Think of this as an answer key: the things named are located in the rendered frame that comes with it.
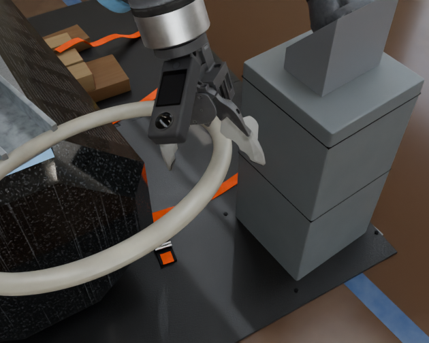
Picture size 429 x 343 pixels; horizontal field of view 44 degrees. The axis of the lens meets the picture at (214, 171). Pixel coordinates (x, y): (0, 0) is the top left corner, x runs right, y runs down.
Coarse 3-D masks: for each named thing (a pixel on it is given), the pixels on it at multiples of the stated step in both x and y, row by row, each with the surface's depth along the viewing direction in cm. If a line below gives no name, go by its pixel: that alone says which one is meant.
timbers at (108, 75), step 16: (64, 32) 306; (80, 32) 306; (80, 48) 305; (96, 64) 286; (112, 64) 286; (96, 80) 277; (112, 80) 277; (128, 80) 279; (96, 96) 275; (112, 96) 281
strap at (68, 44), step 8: (136, 32) 317; (72, 40) 279; (80, 40) 280; (104, 40) 296; (56, 48) 275; (64, 48) 275; (152, 96) 281; (232, 176) 245; (224, 184) 242; (232, 184) 242; (224, 192) 239; (168, 208) 233; (160, 216) 231
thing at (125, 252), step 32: (64, 128) 105; (0, 160) 100; (224, 160) 79; (192, 192) 73; (160, 224) 69; (96, 256) 67; (128, 256) 67; (0, 288) 69; (32, 288) 67; (64, 288) 68
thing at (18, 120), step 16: (0, 80) 113; (0, 96) 116; (16, 96) 110; (0, 112) 113; (16, 112) 113; (32, 112) 108; (0, 128) 110; (16, 128) 110; (32, 128) 109; (48, 128) 106; (0, 144) 106; (16, 144) 106
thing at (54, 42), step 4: (56, 36) 301; (60, 36) 301; (64, 36) 301; (68, 36) 301; (44, 40) 299; (48, 40) 299; (52, 40) 299; (56, 40) 299; (60, 40) 299; (64, 40) 299; (68, 40) 299; (48, 44) 297; (52, 44) 297; (56, 44) 297; (60, 44) 297; (52, 48) 295
